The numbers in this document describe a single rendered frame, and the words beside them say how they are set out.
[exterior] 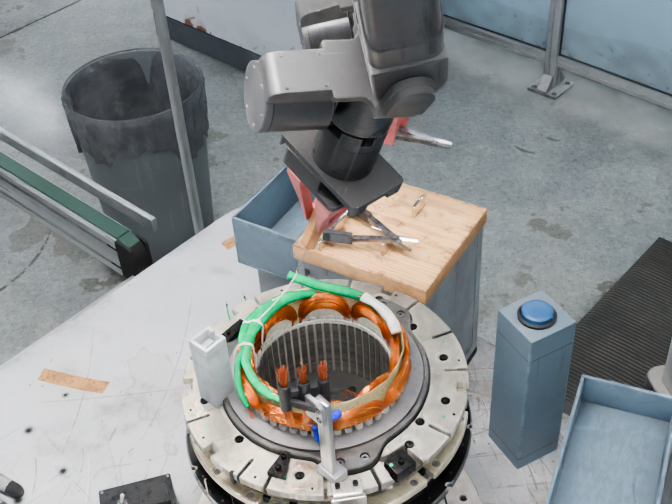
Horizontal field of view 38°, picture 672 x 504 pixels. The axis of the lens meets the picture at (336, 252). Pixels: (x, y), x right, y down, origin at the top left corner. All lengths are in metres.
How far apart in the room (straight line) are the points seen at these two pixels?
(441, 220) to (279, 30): 2.28
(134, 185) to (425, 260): 1.54
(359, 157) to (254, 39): 2.87
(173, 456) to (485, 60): 2.66
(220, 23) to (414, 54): 3.12
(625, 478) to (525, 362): 0.22
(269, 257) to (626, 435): 0.54
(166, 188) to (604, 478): 1.84
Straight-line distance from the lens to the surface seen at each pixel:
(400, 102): 0.74
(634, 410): 1.19
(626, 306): 2.81
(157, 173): 2.70
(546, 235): 3.02
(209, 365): 1.05
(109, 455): 1.50
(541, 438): 1.41
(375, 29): 0.68
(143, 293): 1.72
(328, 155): 0.85
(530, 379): 1.29
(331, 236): 1.30
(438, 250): 1.31
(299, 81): 0.76
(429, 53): 0.71
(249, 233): 1.38
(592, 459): 1.14
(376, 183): 0.87
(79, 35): 4.29
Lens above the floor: 1.92
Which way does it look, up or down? 41 degrees down
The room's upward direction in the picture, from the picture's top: 4 degrees counter-clockwise
